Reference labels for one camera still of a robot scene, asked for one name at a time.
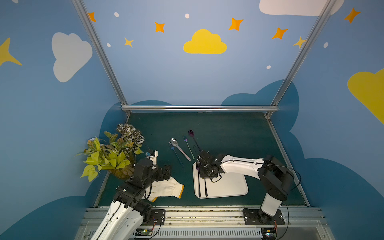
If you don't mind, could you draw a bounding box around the purple metal spoon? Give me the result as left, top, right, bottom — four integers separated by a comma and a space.
204, 179, 208, 197
188, 130, 202, 152

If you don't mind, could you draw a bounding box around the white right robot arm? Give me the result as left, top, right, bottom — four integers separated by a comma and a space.
197, 151, 294, 224

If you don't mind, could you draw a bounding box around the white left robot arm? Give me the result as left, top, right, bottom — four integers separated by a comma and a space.
92, 159, 172, 240

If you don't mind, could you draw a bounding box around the blue metal fork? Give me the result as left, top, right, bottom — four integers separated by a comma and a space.
169, 142, 185, 168

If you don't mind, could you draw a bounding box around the white work glove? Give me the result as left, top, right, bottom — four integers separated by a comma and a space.
146, 177, 185, 203

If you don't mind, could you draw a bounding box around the white plastic tray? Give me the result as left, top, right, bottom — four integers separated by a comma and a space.
193, 163, 249, 199

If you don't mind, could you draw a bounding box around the green potted plant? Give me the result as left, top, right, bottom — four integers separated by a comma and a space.
81, 124, 145, 182

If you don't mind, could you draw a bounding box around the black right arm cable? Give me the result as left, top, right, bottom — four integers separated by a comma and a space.
221, 158, 302, 235

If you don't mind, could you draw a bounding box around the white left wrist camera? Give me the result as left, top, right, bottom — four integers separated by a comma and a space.
146, 150, 158, 165

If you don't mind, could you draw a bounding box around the silver spoon pink handle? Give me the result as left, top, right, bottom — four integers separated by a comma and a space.
171, 138, 191, 161

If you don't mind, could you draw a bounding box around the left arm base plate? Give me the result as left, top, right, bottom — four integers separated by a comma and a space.
142, 209, 166, 226

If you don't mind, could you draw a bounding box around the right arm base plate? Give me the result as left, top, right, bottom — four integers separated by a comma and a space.
242, 208, 285, 226

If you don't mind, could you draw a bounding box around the horizontal aluminium frame rail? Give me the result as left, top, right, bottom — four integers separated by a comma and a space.
121, 105, 279, 112

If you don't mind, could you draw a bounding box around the left aluminium frame post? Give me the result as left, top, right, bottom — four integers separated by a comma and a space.
72, 0, 132, 119

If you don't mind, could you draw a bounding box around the aluminium frame post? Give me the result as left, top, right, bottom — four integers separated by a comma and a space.
72, 0, 132, 119
271, 0, 337, 108

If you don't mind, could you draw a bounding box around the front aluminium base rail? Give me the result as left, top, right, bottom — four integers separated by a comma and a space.
74, 205, 335, 240

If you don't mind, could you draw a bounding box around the right aluminium frame post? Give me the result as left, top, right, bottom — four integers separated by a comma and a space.
271, 0, 337, 108

